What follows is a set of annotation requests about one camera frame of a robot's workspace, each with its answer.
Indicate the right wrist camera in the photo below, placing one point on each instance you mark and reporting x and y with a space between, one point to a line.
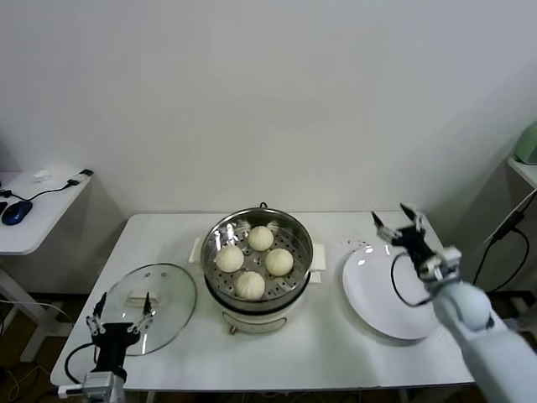
444 257

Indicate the black keyboard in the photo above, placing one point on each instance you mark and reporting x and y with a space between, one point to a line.
3 207

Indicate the small white object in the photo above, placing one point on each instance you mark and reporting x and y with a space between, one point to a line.
41 175

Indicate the white side desk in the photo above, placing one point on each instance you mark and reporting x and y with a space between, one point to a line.
38 214

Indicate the round glass pot lid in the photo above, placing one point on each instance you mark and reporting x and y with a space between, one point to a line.
172 289

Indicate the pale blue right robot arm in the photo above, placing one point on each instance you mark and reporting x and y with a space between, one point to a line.
474 319

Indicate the blue computer mouse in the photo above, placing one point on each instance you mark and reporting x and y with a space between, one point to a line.
17 211

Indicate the white electric cooker base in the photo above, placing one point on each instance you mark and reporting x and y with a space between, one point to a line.
251 317

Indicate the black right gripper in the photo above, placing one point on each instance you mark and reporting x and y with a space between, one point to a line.
415 245

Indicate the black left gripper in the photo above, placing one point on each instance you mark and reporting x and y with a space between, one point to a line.
111 340

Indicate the white steamed baozi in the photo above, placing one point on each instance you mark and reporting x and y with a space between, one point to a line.
250 285
279 261
230 258
260 238

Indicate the pale green appliance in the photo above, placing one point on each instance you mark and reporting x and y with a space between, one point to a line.
528 147

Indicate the scattered dark crumbs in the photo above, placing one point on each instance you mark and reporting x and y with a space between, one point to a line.
352 242

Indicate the perforated steel steamer basket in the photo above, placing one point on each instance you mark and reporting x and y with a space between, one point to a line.
298 243

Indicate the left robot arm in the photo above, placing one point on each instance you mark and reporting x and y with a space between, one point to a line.
100 388

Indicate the round white plate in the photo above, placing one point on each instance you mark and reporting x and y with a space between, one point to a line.
369 285

